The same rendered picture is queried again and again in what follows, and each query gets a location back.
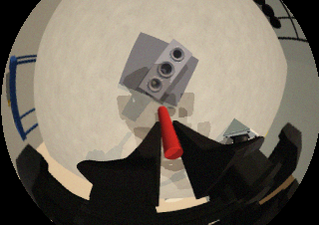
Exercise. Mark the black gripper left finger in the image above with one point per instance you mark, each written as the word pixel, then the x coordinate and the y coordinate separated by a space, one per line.
pixel 140 170

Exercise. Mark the red peg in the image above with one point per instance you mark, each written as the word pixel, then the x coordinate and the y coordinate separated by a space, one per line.
pixel 170 143

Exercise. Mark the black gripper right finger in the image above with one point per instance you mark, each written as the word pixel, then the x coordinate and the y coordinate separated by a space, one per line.
pixel 206 160

